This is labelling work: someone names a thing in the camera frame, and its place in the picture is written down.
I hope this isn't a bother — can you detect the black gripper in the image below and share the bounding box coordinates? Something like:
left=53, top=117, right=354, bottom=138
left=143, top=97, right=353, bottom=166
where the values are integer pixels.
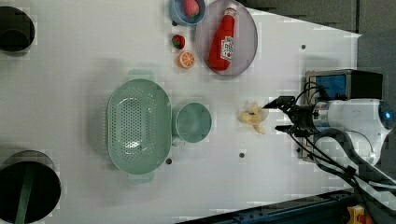
left=263, top=96, right=316, bottom=136

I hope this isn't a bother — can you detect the peeled yellow toy banana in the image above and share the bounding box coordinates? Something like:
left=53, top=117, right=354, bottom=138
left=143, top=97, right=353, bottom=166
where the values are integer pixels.
left=239, top=105, right=269, bottom=134

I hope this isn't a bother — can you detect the teal green mug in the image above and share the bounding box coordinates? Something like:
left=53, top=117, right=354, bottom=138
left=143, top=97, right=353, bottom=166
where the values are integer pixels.
left=172, top=102, right=212, bottom=147

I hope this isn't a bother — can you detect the silver black toaster oven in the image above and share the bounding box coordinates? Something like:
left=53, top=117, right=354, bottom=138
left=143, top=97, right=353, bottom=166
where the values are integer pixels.
left=306, top=70, right=393, bottom=165

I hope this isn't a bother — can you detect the grey round plate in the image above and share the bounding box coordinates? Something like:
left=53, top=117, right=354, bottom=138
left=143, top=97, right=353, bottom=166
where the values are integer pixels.
left=195, top=0, right=258, bottom=76

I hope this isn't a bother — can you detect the red ketchup bottle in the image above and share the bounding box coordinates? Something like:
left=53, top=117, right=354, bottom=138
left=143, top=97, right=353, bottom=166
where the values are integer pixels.
left=209, top=4, right=237, bottom=71

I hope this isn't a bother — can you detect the orange slice toy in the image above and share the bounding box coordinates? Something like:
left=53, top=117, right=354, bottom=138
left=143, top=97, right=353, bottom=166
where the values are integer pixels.
left=177, top=51, right=195, bottom=69

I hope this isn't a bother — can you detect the red toy strawberry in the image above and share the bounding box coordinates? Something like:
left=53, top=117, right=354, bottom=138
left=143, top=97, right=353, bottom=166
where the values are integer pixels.
left=172, top=35, right=186, bottom=49

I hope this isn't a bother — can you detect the pink strawberry in bowl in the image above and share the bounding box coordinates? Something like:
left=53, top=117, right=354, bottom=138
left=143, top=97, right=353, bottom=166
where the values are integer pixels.
left=183, top=0, right=200, bottom=18

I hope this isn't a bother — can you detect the green perforated colander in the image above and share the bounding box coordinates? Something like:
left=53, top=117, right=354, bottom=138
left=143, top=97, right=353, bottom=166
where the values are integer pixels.
left=106, top=69, right=172, bottom=184

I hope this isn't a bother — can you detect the blue bowl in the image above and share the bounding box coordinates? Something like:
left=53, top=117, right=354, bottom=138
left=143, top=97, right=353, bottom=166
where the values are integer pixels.
left=169, top=0, right=206, bottom=25

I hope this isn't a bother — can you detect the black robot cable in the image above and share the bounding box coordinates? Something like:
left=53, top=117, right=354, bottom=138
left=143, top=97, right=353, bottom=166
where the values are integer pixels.
left=288, top=80, right=396, bottom=200

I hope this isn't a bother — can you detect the blue metal frame rail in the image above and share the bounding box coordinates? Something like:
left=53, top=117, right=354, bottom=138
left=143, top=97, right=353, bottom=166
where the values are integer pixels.
left=178, top=190, right=357, bottom=224

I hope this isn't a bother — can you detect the black round mount lower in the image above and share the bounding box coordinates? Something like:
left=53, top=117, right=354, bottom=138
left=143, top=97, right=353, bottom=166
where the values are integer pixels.
left=0, top=150, right=62, bottom=224

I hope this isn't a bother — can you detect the black round mount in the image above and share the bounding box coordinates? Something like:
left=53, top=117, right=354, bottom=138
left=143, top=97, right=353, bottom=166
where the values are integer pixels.
left=0, top=150, right=62, bottom=224
left=0, top=6, right=35, bottom=52

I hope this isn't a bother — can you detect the black round mount upper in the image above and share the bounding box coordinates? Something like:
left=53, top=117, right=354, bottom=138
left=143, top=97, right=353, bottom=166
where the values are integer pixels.
left=0, top=6, right=35, bottom=52

